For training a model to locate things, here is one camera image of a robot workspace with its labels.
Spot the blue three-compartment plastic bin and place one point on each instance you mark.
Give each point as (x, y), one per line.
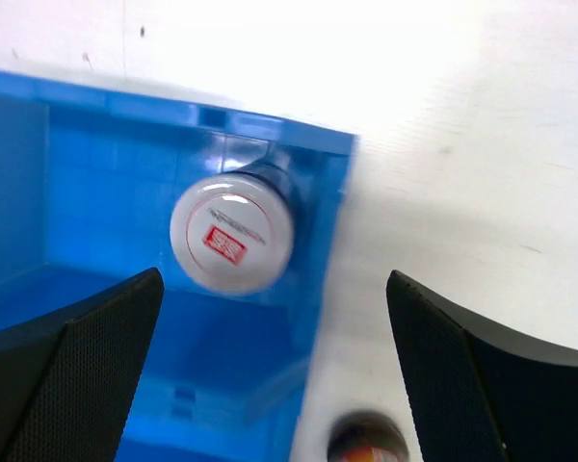
(88, 181)

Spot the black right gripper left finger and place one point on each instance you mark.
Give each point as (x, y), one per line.
(68, 377)

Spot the red-lid chili jar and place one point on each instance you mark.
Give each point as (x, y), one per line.
(366, 435)

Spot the white-lid sauce jar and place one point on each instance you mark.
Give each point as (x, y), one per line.
(238, 231)

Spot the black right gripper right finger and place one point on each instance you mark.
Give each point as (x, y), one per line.
(477, 389)

